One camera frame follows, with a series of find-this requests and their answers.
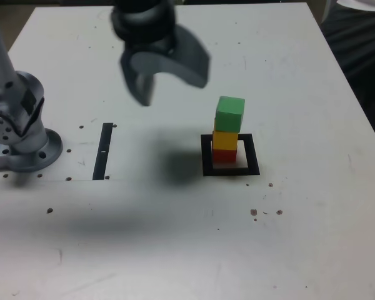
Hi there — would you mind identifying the red cube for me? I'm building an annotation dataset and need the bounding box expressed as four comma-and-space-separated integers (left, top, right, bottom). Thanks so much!
212, 148, 238, 164

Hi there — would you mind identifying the black tape square outline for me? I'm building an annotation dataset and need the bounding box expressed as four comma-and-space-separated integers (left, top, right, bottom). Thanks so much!
200, 133, 261, 178

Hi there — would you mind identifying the yellow cube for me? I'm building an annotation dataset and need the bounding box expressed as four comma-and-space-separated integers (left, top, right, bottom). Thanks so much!
212, 129, 239, 152

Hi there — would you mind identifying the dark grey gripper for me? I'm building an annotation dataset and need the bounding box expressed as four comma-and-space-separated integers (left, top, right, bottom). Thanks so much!
119, 24, 213, 108

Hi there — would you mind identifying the green cube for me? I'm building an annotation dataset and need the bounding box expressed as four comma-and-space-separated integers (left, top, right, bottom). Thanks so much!
214, 96, 246, 133

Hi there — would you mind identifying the black tape strip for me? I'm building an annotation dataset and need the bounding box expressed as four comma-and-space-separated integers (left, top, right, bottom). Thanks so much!
92, 122, 114, 181

